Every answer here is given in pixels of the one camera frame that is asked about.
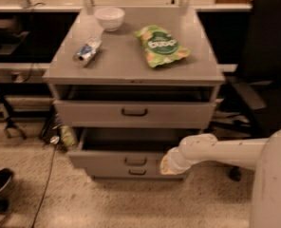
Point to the grey drawer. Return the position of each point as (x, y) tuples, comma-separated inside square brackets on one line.
[(130, 173), (135, 114), (102, 148)]

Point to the silver blue soda can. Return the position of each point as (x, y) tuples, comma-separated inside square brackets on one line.
[(87, 51)]

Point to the yellow foam covered gripper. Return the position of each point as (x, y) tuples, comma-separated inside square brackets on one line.
[(177, 160)]

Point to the white ceramic bowl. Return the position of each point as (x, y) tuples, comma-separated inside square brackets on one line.
[(110, 19)]

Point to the black stand legs left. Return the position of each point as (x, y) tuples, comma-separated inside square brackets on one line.
[(7, 112)]

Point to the black office chair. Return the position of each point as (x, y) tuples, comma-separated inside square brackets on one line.
[(254, 89)]

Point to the green packet on floor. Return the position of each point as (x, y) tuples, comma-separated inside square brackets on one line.
[(68, 137)]

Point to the grey drawer cabinet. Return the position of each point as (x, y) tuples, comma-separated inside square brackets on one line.
[(119, 71)]

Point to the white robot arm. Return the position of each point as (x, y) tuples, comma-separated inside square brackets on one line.
[(262, 156)]

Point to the green chip bag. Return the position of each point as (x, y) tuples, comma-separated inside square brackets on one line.
[(159, 46)]

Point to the grey bottom drawer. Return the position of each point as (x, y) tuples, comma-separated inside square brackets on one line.
[(130, 173)]

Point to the grey top drawer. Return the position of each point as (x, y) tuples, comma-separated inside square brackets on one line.
[(135, 114)]

